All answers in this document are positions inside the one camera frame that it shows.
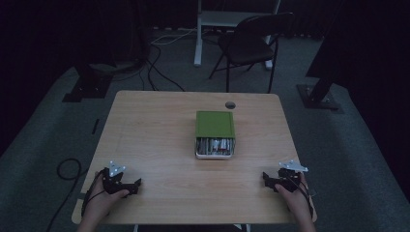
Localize black folding chair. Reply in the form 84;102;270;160
208;12;296;95

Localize person's left hand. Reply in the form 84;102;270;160
82;188;131;224

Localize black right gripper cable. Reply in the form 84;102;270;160
288;175;315;220

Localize white drawer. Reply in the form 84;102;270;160
194;136;237;160

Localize black stand base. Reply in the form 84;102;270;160
61;63;114;103

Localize white floor cable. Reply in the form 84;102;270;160
150;27;198;46

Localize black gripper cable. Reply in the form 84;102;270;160
80;169;108;218
288;175;315;220

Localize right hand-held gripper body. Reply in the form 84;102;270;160
274;159;309;193

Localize black stand with base plate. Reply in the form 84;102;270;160
296;0;346;113

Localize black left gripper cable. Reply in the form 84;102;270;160
80;169;108;218

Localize white desk frame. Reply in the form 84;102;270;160
192;0;282;71

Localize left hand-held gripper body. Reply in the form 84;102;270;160
102;160;133;196

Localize pile of batteries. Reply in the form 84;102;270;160
196;137;234;156

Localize looped black floor cable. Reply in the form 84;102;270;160
45;157;89;232

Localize green box lid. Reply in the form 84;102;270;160
194;110;236;148

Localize person's right hand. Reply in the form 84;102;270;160
274;173;312;224

